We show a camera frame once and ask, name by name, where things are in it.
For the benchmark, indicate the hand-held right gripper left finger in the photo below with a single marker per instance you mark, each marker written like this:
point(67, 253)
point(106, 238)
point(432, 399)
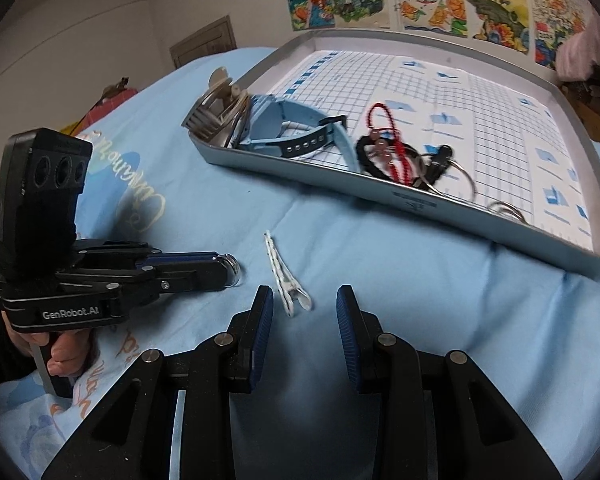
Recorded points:
point(263, 335)

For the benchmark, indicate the light blue printed blanket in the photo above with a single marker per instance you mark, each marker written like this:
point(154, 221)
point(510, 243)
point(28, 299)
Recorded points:
point(380, 250)

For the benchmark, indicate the group of colourful wall drawings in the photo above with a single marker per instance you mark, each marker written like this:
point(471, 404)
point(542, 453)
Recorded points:
point(430, 0)

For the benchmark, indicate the small black clip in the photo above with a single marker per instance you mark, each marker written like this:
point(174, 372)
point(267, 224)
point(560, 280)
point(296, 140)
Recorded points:
point(442, 157)

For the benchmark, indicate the white hair clip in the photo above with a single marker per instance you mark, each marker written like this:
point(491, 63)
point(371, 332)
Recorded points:
point(286, 280)

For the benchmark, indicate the person's left hand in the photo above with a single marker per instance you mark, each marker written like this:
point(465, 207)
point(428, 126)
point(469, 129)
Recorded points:
point(66, 355)

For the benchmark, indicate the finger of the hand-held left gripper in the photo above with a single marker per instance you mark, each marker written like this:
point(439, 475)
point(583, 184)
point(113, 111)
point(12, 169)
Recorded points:
point(180, 259)
point(180, 281)

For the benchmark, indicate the beige hair claw clip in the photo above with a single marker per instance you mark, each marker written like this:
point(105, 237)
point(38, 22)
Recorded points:
point(215, 110)

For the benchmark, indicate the brown door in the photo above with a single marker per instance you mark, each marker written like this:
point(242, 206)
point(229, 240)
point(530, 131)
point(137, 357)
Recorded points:
point(205, 42)

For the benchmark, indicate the red and yellow object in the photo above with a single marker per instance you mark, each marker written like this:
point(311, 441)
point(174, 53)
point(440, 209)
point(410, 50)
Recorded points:
point(112, 102)

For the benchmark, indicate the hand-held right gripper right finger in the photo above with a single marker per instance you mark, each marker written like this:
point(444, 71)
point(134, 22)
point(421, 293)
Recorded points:
point(347, 340)

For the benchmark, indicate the grey cardboard tray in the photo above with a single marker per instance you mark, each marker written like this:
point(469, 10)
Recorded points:
point(505, 125)

